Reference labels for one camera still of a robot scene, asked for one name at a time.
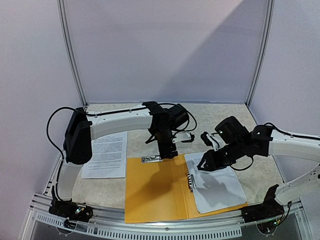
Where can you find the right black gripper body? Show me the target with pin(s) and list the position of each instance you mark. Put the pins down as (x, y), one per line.
(217, 158)

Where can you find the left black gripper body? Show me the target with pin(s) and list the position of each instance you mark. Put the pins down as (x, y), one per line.
(166, 152)

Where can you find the chrome folder spring clip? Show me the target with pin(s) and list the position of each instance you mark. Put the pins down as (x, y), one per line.
(191, 182)

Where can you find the orange file folder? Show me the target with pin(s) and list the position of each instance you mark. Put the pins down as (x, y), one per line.
(159, 191)

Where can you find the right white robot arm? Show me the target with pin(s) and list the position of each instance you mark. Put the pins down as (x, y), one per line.
(266, 140)

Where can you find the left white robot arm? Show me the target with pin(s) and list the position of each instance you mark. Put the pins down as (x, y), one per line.
(162, 120)

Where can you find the chrome side folder clip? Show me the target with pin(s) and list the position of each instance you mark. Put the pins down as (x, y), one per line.
(151, 159)

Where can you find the stack of printed papers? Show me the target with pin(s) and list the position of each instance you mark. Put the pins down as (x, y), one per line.
(109, 157)

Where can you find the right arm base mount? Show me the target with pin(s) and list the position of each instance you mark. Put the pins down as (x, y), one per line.
(268, 209)

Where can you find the aluminium front rail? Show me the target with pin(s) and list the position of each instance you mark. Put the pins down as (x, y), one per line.
(108, 223)

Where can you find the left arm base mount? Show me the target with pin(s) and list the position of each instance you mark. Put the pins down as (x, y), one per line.
(69, 210)

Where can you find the right aluminium frame post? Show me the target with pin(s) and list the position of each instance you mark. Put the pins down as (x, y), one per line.
(262, 51)

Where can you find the aluminium frame post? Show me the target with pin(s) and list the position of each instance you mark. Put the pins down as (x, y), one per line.
(70, 52)
(262, 51)

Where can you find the left aluminium frame post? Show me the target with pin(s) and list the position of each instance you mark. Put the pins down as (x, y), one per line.
(70, 52)

